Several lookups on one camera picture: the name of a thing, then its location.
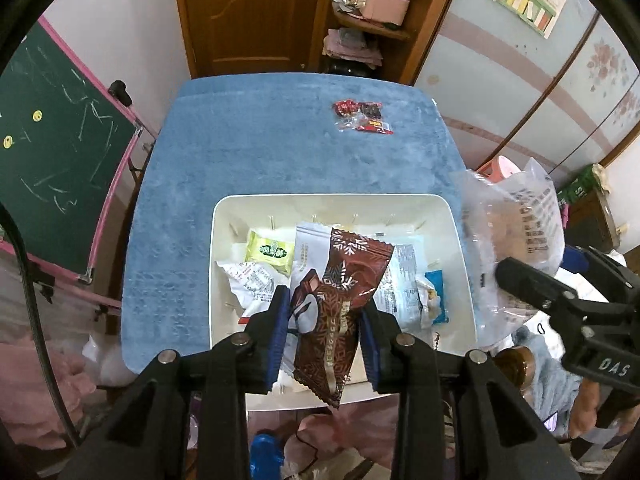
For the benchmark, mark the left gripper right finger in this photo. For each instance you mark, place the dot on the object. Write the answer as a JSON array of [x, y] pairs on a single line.
[[458, 416]]

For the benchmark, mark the blue table cloth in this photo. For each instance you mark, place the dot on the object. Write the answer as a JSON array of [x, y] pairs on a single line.
[[260, 134]]

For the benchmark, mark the large white blue bag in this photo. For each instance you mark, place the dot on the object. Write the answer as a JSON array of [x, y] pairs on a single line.
[[396, 294]]

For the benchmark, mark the pink plastic stool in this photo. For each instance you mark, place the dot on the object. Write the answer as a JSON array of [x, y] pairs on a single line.
[[498, 169]]

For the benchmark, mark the folded pink cloths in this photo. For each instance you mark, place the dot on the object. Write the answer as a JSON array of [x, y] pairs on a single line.
[[350, 44]]

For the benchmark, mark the green bag on floor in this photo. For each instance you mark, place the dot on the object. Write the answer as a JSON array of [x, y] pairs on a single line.
[[591, 177]]

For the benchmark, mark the red candy clear bag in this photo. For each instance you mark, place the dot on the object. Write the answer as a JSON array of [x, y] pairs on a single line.
[[361, 116]]

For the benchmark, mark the brown wooden door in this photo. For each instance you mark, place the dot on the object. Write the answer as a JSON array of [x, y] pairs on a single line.
[[224, 37]]

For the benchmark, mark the white plastic tray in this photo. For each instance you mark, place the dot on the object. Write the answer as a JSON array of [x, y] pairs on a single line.
[[425, 215]]

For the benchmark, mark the dark red brown snack packet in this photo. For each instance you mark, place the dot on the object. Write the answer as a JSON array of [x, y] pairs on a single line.
[[335, 274]]

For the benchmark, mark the clear bag brown cakes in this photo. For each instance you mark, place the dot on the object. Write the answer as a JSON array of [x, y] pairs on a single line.
[[517, 217]]

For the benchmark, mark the white red-striped snack bag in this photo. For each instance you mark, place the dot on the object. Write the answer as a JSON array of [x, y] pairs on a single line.
[[253, 285]]

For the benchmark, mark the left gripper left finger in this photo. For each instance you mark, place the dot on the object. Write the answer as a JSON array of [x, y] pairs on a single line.
[[146, 434]]

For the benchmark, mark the wooden corner shelf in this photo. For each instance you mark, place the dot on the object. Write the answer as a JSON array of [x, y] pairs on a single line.
[[404, 29]]

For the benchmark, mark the green chalkboard pink frame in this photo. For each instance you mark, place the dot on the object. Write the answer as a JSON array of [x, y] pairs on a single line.
[[64, 141]]

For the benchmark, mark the green pastry packet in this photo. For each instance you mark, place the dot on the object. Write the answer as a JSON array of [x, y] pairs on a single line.
[[275, 253]]

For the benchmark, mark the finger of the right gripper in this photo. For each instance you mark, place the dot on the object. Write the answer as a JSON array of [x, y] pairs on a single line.
[[562, 303], [614, 281]]

